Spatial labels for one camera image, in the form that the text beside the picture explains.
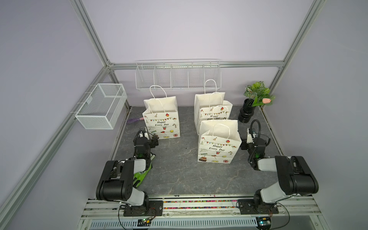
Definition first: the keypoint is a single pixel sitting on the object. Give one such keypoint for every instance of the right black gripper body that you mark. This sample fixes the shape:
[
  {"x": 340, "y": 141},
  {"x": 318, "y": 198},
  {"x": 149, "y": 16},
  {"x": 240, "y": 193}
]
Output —
[{"x": 244, "y": 145}]

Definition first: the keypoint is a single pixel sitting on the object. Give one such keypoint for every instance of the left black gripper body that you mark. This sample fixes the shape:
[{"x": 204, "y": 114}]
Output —
[{"x": 153, "y": 143}]

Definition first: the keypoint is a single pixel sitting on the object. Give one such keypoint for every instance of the white party paper bag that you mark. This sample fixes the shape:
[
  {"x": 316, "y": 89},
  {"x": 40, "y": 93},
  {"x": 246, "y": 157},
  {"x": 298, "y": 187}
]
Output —
[{"x": 218, "y": 141}]

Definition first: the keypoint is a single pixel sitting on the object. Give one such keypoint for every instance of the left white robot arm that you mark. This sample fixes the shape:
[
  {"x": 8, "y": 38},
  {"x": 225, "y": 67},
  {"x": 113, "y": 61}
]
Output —
[{"x": 120, "y": 179}]

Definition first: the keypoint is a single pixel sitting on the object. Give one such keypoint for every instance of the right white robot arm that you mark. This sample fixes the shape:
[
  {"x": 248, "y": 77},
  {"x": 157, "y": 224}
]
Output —
[{"x": 295, "y": 178}]

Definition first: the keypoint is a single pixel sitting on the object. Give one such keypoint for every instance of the left rear white paper bag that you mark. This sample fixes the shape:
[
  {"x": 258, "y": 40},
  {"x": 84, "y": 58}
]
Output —
[{"x": 161, "y": 117}]

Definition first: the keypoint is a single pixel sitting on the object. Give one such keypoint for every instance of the right rear white paper bag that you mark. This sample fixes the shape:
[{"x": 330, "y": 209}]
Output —
[{"x": 210, "y": 106}]

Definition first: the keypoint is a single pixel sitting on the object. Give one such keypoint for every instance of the green work glove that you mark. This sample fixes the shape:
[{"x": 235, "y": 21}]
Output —
[{"x": 140, "y": 176}]

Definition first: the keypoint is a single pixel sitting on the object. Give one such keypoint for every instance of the artificial plant in black vase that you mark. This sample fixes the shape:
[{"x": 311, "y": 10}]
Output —
[{"x": 257, "y": 95}]

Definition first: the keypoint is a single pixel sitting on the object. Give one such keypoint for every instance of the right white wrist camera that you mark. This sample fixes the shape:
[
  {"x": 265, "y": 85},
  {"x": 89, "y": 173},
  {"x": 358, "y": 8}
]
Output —
[{"x": 251, "y": 135}]

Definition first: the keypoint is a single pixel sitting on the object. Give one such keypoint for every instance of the white wire basket on left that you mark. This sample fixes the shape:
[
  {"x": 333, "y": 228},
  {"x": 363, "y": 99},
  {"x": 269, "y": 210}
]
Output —
[{"x": 102, "y": 107}]

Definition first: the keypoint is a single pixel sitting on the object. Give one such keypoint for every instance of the white wire wall shelf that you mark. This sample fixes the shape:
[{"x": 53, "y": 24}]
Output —
[{"x": 178, "y": 74}]

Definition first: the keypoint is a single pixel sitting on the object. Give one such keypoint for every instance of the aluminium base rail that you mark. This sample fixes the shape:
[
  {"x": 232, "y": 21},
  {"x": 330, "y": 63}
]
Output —
[{"x": 204, "y": 212}]

